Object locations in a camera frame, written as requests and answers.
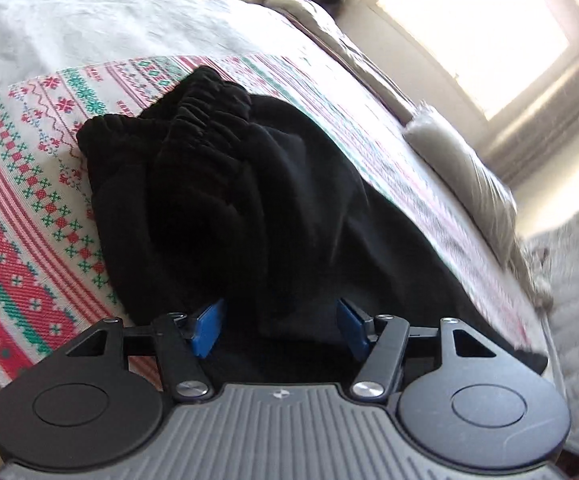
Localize right grey curtain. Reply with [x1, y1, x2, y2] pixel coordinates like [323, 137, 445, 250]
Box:
[480, 60, 579, 188]

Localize crumpled beige duvet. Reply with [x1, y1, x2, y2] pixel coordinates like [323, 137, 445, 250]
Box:
[264, 0, 416, 125]

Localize striped patterned bed blanket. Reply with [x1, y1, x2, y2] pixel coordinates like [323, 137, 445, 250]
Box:
[0, 0, 547, 388]

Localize bright window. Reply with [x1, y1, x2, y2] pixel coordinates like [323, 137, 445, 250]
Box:
[374, 0, 579, 119]

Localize black pants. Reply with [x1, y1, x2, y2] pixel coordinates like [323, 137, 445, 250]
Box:
[75, 65, 550, 391]

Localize beige pillow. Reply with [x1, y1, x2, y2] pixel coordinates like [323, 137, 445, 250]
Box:
[403, 104, 517, 266]

